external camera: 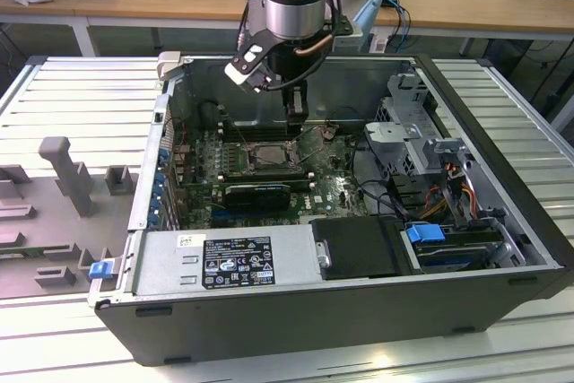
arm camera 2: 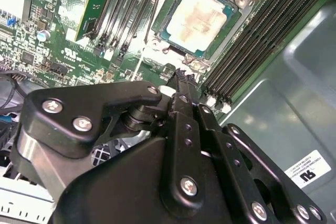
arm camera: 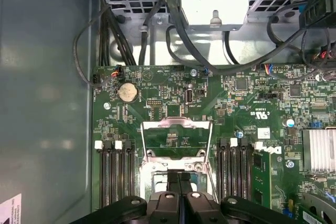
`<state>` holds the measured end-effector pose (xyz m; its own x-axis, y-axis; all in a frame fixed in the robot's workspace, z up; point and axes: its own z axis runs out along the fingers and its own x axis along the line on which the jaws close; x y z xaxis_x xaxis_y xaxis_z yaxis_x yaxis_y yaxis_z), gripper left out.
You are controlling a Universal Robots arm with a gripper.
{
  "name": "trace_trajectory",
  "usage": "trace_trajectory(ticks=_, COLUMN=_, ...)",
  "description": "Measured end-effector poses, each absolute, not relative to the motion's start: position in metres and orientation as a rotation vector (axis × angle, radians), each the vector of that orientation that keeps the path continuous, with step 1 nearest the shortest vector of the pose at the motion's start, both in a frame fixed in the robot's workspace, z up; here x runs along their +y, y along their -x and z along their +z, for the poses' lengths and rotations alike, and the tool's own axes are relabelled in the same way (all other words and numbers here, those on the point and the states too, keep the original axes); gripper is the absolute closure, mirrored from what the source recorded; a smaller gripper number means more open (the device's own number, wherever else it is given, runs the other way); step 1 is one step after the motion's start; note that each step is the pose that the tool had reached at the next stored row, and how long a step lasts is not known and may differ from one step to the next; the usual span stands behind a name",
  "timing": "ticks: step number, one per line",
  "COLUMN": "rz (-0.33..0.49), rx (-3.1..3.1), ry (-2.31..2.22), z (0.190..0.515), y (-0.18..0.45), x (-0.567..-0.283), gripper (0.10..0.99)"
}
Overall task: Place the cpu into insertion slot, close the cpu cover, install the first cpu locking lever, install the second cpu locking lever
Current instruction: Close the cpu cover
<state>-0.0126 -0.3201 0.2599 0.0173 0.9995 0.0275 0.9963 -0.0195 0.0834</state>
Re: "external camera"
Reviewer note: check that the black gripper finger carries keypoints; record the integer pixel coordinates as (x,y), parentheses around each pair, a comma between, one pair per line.
(298,109)

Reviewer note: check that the black RAM slot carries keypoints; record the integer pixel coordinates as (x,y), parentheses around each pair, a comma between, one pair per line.
(260,136)
(264,175)
(269,184)
(255,128)

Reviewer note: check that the CPU socket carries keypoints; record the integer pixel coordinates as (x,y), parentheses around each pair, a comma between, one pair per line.
(269,163)

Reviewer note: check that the green motherboard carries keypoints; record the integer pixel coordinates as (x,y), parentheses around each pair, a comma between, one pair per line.
(323,185)

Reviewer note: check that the black round capacitor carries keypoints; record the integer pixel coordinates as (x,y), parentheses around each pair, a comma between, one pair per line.
(207,114)

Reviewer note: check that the black graphics card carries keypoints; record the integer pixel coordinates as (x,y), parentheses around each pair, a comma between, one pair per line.
(258,197)

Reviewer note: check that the metal drive cage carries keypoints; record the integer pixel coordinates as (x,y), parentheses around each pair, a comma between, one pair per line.
(403,145)

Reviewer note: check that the grey case latch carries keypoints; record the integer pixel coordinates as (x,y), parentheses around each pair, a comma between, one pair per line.
(169,67)

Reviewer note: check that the black plastic shroud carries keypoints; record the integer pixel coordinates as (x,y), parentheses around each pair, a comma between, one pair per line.
(359,244)

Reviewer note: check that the blue disk carrier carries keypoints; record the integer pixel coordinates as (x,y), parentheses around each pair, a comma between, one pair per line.
(423,234)

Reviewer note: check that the silver power supply unit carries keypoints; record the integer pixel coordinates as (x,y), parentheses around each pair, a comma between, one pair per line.
(170,266)

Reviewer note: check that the black open PC case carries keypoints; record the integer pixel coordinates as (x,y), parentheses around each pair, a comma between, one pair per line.
(314,324)

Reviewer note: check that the blue plastic latch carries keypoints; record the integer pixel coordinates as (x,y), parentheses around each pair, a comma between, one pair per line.
(99,270)

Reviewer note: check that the grey parts rack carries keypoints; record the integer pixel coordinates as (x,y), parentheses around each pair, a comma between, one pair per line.
(45,221)

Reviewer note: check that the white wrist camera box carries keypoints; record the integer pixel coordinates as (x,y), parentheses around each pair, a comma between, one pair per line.
(244,67)

